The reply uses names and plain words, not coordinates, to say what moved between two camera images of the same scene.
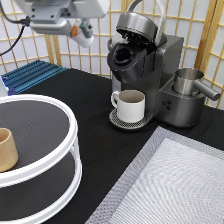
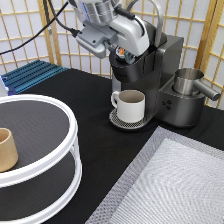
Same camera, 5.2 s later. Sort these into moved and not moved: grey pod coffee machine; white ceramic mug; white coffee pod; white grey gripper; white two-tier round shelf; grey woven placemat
Moved: white grey gripper; white coffee pod
Not moved: grey pod coffee machine; white ceramic mug; grey woven placemat; white two-tier round shelf
